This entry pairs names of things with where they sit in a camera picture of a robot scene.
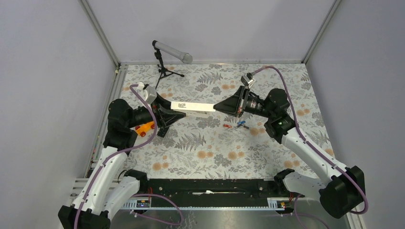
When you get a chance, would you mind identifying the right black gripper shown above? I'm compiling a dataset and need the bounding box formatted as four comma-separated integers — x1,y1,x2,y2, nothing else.
213,86,274,119

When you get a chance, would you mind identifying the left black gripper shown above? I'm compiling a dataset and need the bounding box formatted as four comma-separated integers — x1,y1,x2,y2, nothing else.
127,92,186,128

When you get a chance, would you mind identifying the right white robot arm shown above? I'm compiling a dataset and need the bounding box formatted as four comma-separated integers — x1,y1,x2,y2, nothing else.
213,86,368,219

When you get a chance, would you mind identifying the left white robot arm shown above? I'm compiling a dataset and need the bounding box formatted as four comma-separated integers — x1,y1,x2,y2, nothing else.
58,96,186,229

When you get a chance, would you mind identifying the black remote control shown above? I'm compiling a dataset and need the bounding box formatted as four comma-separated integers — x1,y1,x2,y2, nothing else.
157,127,169,138

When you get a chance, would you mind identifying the orange toy car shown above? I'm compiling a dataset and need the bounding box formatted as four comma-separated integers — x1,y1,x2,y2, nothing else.
135,121,155,137

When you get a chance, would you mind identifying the black tripod microphone stand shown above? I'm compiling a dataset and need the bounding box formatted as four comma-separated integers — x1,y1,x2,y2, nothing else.
154,49,185,89

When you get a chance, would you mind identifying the floral table mat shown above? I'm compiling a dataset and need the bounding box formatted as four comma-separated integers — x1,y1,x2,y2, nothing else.
116,64,333,179

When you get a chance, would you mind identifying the grey microphone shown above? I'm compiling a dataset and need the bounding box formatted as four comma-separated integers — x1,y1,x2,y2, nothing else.
152,40,193,64

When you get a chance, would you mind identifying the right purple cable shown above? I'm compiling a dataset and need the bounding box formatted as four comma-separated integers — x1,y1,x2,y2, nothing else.
251,65,369,216

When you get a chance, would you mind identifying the purple cable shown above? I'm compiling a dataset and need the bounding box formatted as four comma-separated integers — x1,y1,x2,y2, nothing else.
251,65,369,216
73,83,159,229

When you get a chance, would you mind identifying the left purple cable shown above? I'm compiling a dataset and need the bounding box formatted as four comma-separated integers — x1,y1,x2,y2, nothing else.
73,83,159,229

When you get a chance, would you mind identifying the aluminium frame post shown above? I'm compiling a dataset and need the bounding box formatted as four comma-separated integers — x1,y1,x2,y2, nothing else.
78,0,121,69

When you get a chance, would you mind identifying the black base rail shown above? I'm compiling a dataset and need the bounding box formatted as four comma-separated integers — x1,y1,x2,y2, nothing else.
138,178,298,199

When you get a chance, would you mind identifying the grey slotted cable duct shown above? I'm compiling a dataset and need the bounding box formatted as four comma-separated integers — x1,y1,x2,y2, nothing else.
120,198,294,211

